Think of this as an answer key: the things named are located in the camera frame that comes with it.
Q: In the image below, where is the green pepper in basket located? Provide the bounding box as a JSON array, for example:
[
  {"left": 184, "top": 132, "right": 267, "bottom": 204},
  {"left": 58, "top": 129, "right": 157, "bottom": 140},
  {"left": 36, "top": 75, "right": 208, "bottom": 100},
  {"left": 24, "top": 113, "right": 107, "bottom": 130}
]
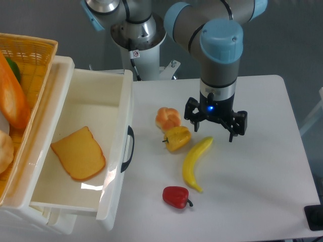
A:
[{"left": 6, "top": 57, "right": 21, "bottom": 83}]

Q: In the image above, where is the white drawer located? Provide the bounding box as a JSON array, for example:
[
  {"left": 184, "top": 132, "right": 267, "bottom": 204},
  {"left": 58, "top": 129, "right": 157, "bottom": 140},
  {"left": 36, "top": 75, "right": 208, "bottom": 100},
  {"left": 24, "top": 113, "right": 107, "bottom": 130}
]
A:
[{"left": 31, "top": 69, "right": 134, "bottom": 234}]

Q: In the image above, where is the yellow banana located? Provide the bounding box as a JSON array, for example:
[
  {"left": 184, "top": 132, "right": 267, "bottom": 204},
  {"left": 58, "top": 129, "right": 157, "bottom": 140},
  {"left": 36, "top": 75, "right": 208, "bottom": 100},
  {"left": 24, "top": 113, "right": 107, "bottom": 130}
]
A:
[{"left": 182, "top": 136, "right": 213, "bottom": 193}]

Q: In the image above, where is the braided bread roll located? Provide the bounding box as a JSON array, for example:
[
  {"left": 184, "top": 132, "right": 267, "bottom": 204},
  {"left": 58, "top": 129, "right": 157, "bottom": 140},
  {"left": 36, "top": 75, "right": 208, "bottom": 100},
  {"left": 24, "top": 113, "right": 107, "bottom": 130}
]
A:
[{"left": 155, "top": 107, "right": 182, "bottom": 133}]

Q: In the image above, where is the yellow bell pepper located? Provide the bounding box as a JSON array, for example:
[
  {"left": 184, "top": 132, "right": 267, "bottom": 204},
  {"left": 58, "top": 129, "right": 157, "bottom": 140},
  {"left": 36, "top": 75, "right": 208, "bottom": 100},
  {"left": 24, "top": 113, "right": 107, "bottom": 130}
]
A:
[{"left": 163, "top": 126, "right": 191, "bottom": 152}]

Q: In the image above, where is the pale bread roll in basket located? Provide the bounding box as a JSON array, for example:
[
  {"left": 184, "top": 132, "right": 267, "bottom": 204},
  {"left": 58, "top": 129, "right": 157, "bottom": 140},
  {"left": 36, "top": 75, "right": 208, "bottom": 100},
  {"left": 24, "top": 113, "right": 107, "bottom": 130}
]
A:
[{"left": 0, "top": 131, "right": 14, "bottom": 173}]

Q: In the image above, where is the toast bread slice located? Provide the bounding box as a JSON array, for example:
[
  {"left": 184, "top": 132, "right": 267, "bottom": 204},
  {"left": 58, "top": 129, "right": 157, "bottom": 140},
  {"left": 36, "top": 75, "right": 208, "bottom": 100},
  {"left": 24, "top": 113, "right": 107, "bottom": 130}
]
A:
[{"left": 50, "top": 126, "right": 106, "bottom": 182}]

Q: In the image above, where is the white drawer cabinet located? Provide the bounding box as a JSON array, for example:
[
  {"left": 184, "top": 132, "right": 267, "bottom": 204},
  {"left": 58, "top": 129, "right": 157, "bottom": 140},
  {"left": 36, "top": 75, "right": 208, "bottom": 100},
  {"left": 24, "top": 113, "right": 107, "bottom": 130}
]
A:
[{"left": 1, "top": 56, "right": 76, "bottom": 234}]

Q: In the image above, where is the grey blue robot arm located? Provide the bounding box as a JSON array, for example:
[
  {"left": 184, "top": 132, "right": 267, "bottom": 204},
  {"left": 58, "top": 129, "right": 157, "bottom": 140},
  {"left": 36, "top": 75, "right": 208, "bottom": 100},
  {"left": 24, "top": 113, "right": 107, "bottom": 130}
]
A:
[{"left": 81, "top": 1, "right": 267, "bottom": 137}]

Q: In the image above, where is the red bell pepper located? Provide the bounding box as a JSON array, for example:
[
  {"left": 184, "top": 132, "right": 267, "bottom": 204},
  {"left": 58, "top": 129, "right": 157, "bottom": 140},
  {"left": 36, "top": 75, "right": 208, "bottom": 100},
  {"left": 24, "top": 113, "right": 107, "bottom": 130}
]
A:
[{"left": 162, "top": 186, "right": 193, "bottom": 209}]

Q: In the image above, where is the orange woven basket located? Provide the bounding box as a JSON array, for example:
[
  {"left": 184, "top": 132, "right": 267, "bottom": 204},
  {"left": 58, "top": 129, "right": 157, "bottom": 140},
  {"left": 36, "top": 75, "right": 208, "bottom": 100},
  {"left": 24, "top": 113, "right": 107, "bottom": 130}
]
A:
[{"left": 1, "top": 33, "right": 58, "bottom": 204}]

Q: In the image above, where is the orange baguette bread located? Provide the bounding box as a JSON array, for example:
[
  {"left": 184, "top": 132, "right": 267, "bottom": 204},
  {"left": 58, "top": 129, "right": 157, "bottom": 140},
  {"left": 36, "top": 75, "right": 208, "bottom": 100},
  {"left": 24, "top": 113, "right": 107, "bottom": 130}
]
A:
[{"left": 1, "top": 52, "right": 31, "bottom": 129}]

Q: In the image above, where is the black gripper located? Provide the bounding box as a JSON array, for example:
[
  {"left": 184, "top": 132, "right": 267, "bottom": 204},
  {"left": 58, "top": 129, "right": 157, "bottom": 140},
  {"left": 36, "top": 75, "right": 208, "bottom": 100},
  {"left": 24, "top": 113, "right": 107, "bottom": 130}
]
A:
[{"left": 184, "top": 80, "right": 247, "bottom": 142}]

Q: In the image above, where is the black device at table edge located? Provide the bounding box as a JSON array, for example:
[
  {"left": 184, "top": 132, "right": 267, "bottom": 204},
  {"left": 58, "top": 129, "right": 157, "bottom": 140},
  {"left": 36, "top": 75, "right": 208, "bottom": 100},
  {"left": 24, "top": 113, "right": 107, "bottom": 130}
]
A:
[{"left": 304, "top": 205, "right": 323, "bottom": 231}]

